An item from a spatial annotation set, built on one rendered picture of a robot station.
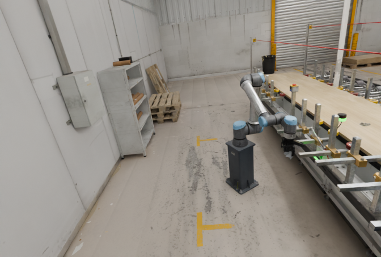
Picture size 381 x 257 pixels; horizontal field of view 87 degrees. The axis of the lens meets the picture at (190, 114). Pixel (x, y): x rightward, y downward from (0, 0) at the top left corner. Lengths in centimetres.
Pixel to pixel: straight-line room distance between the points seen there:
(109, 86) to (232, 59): 703
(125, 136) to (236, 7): 745
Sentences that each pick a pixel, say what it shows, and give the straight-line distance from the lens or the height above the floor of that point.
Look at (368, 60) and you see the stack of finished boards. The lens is 985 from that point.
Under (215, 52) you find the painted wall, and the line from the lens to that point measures 945.
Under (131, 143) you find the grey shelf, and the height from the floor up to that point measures 29.
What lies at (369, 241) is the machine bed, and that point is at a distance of 242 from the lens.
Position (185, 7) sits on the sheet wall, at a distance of 945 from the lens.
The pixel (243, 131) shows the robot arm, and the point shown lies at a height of 79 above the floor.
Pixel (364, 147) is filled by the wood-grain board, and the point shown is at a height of 90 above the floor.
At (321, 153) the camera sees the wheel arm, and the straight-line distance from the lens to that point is 199.
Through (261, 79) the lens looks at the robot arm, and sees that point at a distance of 219.
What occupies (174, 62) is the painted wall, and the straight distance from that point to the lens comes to 951.
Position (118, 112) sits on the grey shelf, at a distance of 347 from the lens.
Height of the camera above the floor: 189
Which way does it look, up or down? 21 degrees down
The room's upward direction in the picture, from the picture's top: 8 degrees counter-clockwise
